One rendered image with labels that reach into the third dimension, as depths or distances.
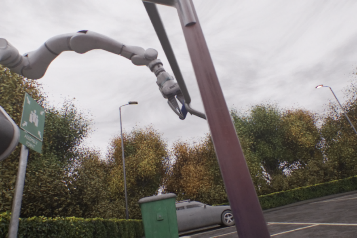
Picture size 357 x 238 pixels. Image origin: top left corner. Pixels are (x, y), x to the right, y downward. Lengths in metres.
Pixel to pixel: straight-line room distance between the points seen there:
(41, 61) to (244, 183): 1.11
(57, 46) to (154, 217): 5.20
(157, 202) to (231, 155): 5.67
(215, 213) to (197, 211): 0.80
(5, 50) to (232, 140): 1.05
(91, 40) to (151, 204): 5.16
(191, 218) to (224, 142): 10.13
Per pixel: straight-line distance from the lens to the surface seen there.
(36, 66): 1.23
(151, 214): 5.89
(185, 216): 10.35
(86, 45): 1.11
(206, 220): 10.44
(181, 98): 0.99
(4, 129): 0.87
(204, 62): 0.30
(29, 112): 2.63
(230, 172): 0.24
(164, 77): 1.02
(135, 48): 1.13
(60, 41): 1.15
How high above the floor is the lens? 0.77
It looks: 25 degrees up
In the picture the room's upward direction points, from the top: 12 degrees counter-clockwise
